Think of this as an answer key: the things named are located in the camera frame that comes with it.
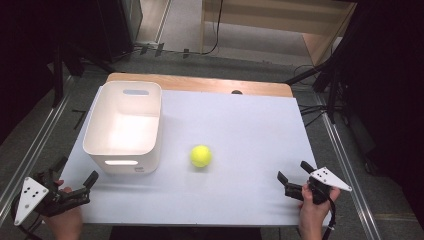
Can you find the light wooden furniture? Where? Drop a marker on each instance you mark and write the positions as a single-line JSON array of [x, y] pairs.
[[276, 16]]

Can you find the yellow tennis ball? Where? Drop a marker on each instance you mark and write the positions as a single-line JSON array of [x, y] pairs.
[[201, 156]]

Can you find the black floor tape marks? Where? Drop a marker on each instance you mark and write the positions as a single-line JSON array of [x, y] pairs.
[[159, 49]]

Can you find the person's left hand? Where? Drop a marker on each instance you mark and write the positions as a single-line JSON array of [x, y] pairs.
[[66, 223]]

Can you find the black metal stand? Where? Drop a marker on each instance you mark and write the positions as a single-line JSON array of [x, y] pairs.
[[333, 83], [58, 76]]

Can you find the wooden table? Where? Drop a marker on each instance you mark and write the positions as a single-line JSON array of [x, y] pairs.
[[200, 83]]

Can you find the white plastic storage bin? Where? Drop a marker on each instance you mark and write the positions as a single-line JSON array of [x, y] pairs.
[[123, 133]]

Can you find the person's right hand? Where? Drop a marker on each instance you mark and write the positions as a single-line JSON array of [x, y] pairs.
[[313, 211]]

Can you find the metal floor rail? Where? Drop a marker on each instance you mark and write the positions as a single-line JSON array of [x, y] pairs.
[[350, 176], [30, 156]]

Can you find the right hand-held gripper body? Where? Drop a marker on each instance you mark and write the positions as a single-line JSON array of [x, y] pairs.
[[328, 178]]

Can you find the white table cover sheet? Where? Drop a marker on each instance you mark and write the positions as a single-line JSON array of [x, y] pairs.
[[240, 140]]

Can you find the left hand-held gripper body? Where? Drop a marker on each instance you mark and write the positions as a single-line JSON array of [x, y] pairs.
[[31, 196]]

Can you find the dark cabinet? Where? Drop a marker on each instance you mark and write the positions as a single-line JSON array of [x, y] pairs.
[[116, 26]]

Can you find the small black round object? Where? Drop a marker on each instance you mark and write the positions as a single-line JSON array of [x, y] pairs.
[[236, 92]]

